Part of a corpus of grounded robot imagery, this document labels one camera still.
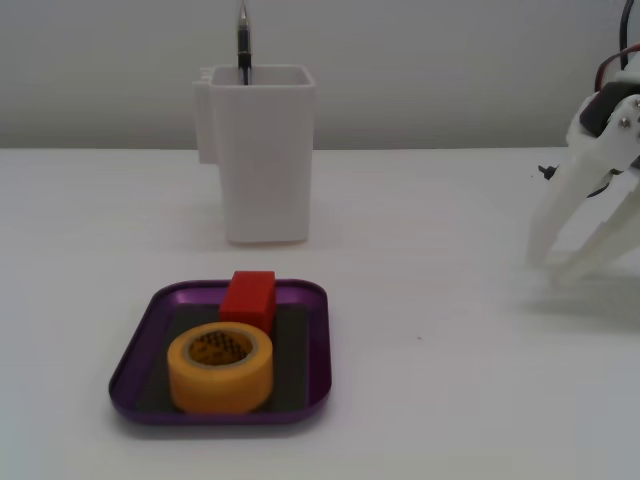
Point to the purple metal tray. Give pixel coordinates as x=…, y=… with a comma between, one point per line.
x=300, y=350

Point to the yellow tape roll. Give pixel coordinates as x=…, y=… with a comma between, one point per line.
x=220, y=385

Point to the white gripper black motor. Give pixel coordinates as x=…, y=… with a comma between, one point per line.
x=618, y=131

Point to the black ballpoint pen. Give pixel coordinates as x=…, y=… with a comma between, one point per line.
x=243, y=45

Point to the red block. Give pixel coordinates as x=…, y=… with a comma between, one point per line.
x=247, y=300

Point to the white plastic pen holder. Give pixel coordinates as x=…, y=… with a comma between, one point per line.
x=265, y=165

